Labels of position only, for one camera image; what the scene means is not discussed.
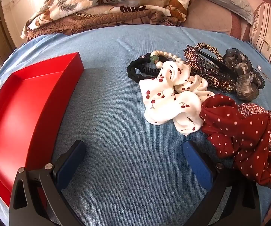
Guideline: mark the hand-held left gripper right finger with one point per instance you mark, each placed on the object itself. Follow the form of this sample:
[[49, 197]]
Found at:
[[196, 162]]

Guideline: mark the white cherry print scrunchie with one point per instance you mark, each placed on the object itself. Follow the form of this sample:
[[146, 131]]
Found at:
[[163, 98]]

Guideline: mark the brown rhinestone hair clip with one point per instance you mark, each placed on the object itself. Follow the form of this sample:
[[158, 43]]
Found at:
[[210, 77]]

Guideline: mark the red plaid scrunchie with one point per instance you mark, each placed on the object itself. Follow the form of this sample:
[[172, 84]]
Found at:
[[255, 109]]

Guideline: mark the striped beige pillow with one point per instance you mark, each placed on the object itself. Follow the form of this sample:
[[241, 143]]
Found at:
[[269, 33]]

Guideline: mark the blue denim bed cloth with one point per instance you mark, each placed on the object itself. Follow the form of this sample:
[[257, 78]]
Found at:
[[116, 113]]

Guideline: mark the small pearl hairpin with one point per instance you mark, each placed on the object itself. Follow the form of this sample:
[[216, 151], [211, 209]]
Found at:
[[259, 67]]

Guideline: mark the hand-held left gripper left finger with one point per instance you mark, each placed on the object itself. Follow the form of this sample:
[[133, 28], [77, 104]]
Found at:
[[69, 169]]

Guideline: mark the brown quilted blanket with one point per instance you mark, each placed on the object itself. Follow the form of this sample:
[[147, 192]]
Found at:
[[97, 20]]

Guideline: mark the grey marbled claw clip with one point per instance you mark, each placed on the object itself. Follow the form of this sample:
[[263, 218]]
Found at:
[[243, 84]]

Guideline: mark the pink patterned bedsheet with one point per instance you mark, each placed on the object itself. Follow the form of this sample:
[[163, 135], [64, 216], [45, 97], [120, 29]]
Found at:
[[206, 16]]

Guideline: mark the red tray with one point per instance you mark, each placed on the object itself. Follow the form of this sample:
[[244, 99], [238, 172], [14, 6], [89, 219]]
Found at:
[[20, 113]]

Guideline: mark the dark red polka dot scrunchie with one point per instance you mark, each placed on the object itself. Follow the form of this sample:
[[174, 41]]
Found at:
[[232, 127]]

